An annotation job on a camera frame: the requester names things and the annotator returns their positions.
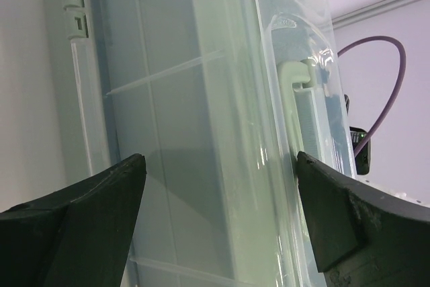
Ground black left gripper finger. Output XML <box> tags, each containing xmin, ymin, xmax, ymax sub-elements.
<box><xmin>1</xmin><ymin>154</ymin><xmax>146</xmax><ymax>286</ymax></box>

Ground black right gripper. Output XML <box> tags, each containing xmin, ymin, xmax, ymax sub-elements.
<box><xmin>295</xmin><ymin>93</ymin><xmax>430</xmax><ymax>287</ymax></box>

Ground green translucent tool box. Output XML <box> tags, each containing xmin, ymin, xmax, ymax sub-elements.
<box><xmin>44</xmin><ymin>0</ymin><xmax>355</xmax><ymax>286</ymax></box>

